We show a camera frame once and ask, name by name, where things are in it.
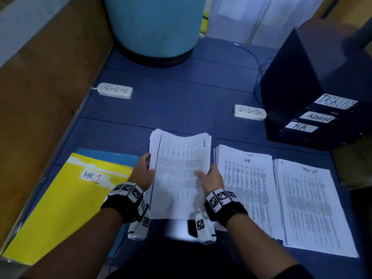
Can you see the person's left hand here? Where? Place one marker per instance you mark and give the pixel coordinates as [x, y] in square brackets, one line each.
[142, 174]

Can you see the person's right hand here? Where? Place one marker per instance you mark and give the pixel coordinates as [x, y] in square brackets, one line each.
[212, 180]

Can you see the neat stack of printed papers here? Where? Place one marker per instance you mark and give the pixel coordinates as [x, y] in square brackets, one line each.
[314, 206]
[177, 165]
[250, 183]

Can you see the yellow folder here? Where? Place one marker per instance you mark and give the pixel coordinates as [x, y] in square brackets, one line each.
[58, 218]

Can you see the person's right forearm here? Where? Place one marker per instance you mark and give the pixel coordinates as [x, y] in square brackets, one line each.
[258, 250]

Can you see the person's left forearm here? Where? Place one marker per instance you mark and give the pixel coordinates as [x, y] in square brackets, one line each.
[75, 247]

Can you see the person's dark trousers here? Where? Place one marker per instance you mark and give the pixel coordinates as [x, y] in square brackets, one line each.
[186, 261]

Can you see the black marker wristband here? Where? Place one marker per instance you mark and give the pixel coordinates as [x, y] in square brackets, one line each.
[123, 201]
[225, 207]

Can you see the white power strip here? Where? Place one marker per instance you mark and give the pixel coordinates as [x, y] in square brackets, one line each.
[114, 90]
[250, 112]

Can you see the brown cardboard box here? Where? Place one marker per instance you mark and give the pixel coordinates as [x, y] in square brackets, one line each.
[354, 165]

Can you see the teal cylindrical barrel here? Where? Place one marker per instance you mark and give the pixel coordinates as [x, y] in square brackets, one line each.
[154, 23]

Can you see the yellow plastic item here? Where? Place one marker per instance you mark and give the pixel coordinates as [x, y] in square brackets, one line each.
[204, 25]

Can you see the white partition panel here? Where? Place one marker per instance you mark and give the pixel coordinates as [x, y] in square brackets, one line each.
[261, 17]

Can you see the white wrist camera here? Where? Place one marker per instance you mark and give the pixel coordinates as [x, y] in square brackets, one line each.
[204, 226]
[140, 222]

